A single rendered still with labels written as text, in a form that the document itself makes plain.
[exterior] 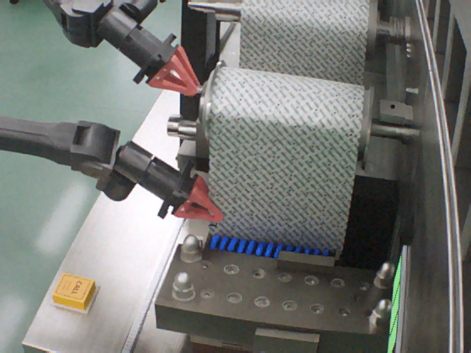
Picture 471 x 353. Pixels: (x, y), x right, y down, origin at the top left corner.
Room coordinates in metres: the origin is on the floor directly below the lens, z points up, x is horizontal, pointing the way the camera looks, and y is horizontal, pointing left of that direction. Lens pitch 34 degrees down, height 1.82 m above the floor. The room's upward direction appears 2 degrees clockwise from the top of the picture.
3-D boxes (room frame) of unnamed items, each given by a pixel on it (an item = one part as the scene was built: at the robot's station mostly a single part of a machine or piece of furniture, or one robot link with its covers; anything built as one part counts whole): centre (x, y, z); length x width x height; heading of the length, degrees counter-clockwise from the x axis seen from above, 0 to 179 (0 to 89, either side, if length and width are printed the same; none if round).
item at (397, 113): (1.00, -0.26, 1.28); 0.06 x 0.05 x 0.02; 80
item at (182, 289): (0.83, 0.07, 1.05); 0.04 x 0.04 x 0.04
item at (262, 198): (0.97, -0.07, 1.11); 0.23 x 0.01 x 0.18; 80
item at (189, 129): (1.10, 0.07, 1.05); 0.06 x 0.05 x 0.31; 80
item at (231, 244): (0.95, -0.07, 1.03); 0.21 x 0.04 x 0.03; 80
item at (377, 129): (1.00, -0.25, 1.25); 0.07 x 0.04 x 0.04; 80
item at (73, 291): (0.94, 0.29, 0.91); 0.07 x 0.07 x 0.02; 80
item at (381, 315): (0.78, -0.24, 1.05); 0.04 x 0.04 x 0.04
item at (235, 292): (0.85, -0.09, 1.00); 0.40 x 0.16 x 0.06; 80
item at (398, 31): (1.25, -0.29, 1.33); 0.07 x 0.07 x 0.07; 80
